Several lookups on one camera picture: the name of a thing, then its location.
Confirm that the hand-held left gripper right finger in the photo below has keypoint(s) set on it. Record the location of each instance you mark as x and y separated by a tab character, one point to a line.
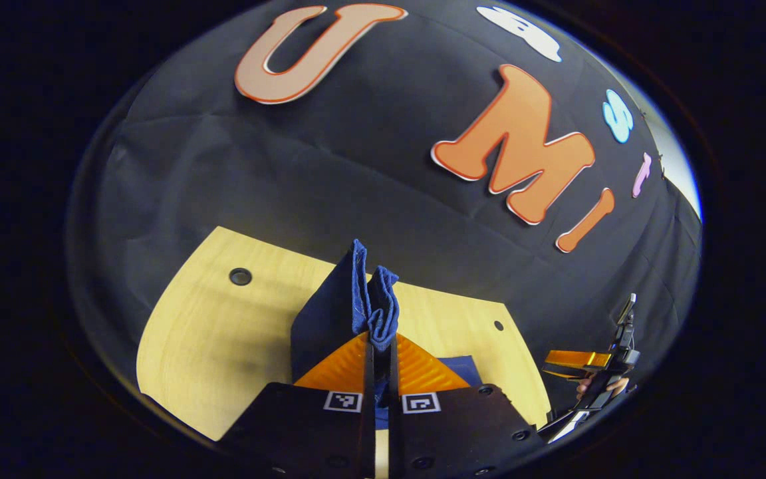
393	426

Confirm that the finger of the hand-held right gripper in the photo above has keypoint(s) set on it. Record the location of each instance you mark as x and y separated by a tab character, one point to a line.
576	359

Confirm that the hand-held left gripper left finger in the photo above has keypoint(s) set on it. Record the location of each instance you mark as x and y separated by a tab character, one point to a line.
368	399

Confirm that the blue denim jeans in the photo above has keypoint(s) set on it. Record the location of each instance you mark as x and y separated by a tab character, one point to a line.
330	319

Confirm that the black backdrop cloth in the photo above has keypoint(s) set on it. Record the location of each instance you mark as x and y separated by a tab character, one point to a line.
290	166

